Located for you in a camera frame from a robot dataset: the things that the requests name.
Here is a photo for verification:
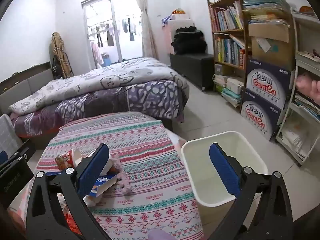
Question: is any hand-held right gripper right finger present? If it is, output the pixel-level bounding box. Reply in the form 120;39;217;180
209;142;293;240

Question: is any grey bed headboard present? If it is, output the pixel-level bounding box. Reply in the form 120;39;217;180
0;61;54;115

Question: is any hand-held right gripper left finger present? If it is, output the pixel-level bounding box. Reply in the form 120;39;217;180
26;143;110;240

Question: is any red printed snack cup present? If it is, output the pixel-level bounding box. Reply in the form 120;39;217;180
55;149;83;173

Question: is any grey quilted cloth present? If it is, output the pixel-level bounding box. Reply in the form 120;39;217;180
0;114;24;153

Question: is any stack of books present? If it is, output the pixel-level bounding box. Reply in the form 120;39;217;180
212;74;244;108

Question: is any blue and white cardboard box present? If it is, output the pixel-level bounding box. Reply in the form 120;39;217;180
245;59;295;110
240;89;285;141

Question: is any striped patterned tablecloth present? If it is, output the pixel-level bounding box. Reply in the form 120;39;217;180
25;112;208;240

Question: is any white cabinet with pink cloth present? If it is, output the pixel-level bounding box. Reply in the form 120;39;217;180
162;14;195;58

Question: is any pile of magazines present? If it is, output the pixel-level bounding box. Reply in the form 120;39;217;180
241;0;292;25

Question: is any hanging laundry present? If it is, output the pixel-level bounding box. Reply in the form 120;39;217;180
87;17;140;65

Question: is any pink fluffy cloth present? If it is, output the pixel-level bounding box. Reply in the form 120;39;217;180
112;155;133;195

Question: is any white shelf unit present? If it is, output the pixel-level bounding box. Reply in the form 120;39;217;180
275;11;320;167

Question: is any tan plaid coat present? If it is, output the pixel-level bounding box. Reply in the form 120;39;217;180
51;32;74;79

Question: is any glass sliding door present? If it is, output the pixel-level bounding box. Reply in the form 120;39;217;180
81;0;144;68

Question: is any beige curtain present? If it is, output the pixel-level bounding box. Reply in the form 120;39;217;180
134;0;158;60

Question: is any pink soft object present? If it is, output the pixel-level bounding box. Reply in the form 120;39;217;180
296;72;320;101

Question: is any brown cardboard box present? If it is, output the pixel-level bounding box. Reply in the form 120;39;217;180
247;22;297;72

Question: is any wooden bookshelf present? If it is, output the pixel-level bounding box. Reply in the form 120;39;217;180
204;0;250;105

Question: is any black bag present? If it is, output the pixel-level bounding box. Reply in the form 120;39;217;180
51;55;63;79

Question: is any lilac soft object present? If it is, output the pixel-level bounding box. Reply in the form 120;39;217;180
147;229;175;240

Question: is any pile of black clothes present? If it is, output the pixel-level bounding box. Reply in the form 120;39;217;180
171;26;208;55

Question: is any dark storage bench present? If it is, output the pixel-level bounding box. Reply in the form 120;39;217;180
169;53;215;92

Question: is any white plastic waste bin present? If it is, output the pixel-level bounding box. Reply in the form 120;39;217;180
180;131;268;230

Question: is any grey cartoon print quilt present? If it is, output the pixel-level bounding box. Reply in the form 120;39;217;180
9;57;189;117

